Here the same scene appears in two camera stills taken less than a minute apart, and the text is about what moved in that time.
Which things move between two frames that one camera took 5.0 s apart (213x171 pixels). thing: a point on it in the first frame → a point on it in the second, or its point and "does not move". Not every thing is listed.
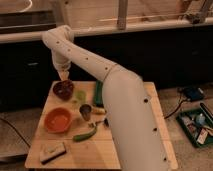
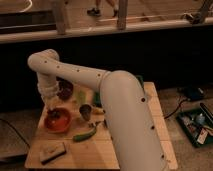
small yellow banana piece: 99,110 does not move
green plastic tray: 98,93 does not move
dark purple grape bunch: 65,86 → 54,114
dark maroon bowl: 64,89 does not move
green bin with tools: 198,125 does not move
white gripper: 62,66 → 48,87
